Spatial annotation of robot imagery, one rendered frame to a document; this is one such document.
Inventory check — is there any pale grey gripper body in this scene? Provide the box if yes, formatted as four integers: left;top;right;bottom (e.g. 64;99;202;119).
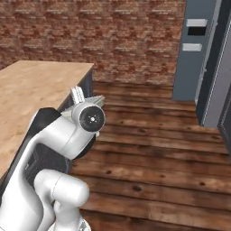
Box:
84;95;106;110

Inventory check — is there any grey fridge door with dispenser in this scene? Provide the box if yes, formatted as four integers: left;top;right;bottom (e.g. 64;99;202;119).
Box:
171;0;223;102

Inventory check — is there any grey freezer door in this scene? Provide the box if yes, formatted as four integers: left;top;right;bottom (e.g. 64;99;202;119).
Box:
200;17;231;129

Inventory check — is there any dark kitchen island cabinet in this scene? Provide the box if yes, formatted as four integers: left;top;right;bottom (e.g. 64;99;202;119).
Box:
57;66;95;113

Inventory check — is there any grey fridge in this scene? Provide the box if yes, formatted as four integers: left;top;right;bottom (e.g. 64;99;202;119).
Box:
171;0;231;149

